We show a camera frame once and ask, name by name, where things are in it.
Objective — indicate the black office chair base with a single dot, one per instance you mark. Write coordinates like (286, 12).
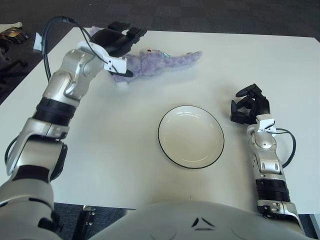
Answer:
(12, 66)

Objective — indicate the purple plush doll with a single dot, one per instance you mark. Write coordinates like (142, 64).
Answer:
(155, 65)

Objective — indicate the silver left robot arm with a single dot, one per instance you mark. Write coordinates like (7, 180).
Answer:
(75, 70)

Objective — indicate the white table leg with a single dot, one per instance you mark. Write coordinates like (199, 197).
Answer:
(315, 225)

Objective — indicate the white plate with black rim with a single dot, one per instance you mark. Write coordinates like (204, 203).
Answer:
(191, 137)

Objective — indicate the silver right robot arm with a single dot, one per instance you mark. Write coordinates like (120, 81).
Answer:
(267, 145)

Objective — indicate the black metal table bracket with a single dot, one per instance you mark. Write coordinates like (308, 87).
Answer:
(87, 220)

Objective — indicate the white object on floor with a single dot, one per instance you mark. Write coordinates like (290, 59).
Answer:
(17, 24)

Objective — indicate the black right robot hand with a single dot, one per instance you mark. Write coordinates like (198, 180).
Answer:
(262, 105)

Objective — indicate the dark printed box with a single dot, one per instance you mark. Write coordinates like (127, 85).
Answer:
(15, 35)

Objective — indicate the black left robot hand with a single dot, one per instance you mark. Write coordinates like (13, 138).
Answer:
(112, 40)

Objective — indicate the grey robot torso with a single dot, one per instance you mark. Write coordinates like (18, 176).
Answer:
(175, 220)

